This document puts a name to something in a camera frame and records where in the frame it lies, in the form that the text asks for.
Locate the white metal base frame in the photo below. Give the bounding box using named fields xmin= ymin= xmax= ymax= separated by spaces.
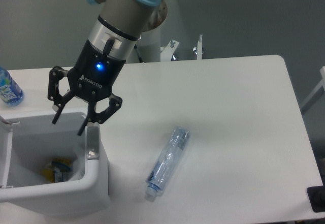
xmin=160 ymin=34 xmax=205 ymax=62

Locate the black cable on pedestal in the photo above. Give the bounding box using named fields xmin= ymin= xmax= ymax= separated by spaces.
xmin=134 ymin=44 xmax=143 ymax=63

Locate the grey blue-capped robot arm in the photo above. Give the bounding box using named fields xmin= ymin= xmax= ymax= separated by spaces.
xmin=48 ymin=0 xmax=162 ymax=134

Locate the white frame at right edge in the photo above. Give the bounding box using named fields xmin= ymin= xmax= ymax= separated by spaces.
xmin=300 ymin=66 xmax=324 ymax=115

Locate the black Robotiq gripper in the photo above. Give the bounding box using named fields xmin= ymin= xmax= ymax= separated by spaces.
xmin=47 ymin=39 xmax=125 ymax=136

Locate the crushed clear plastic bottle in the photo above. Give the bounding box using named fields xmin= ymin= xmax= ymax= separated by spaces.
xmin=145 ymin=126 xmax=190 ymax=201

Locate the yellow blue snack wrapper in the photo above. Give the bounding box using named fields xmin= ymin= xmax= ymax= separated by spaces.
xmin=41 ymin=157 xmax=73 ymax=183

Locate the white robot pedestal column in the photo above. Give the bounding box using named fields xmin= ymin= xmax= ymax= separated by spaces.
xmin=134 ymin=0 xmax=168 ymax=64

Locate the blue labelled water bottle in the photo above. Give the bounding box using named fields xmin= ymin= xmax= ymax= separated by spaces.
xmin=1 ymin=67 xmax=24 ymax=106

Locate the white plastic trash can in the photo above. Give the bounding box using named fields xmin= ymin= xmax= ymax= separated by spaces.
xmin=1 ymin=109 xmax=110 ymax=216

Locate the black clamp at table edge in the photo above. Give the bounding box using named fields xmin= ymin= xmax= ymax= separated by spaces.
xmin=307 ymin=185 xmax=324 ymax=213

